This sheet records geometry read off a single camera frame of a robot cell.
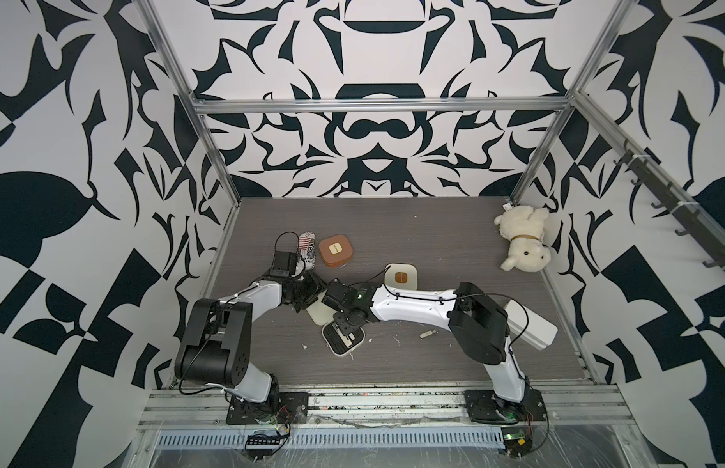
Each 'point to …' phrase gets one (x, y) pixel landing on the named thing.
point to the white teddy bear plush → (524, 227)
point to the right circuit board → (516, 442)
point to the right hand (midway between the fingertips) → (344, 318)
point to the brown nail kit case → (336, 251)
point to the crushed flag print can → (307, 247)
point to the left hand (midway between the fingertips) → (321, 285)
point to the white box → (529, 327)
